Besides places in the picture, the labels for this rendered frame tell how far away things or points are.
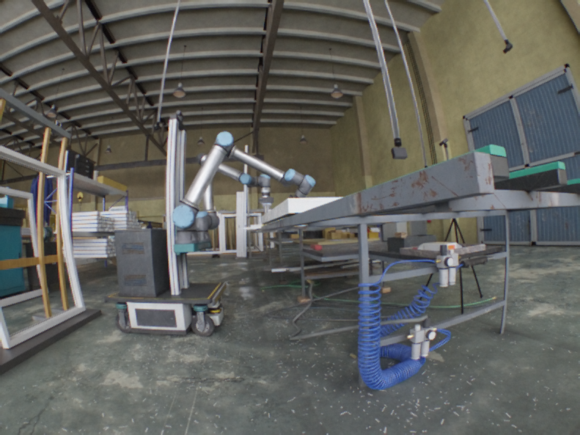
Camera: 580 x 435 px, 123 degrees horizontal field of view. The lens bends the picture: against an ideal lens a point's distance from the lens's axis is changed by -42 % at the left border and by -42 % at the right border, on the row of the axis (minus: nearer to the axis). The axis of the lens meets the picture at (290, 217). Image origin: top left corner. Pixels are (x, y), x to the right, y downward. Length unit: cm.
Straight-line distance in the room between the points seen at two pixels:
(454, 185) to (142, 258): 204
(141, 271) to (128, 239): 26
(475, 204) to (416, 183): 10
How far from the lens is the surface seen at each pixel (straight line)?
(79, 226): 584
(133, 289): 222
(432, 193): 37
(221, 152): 190
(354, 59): 1318
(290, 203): 129
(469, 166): 32
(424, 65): 1078
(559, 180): 53
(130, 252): 218
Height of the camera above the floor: 78
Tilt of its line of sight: 3 degrees up
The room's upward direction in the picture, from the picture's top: 3 degrees counter-clockwise
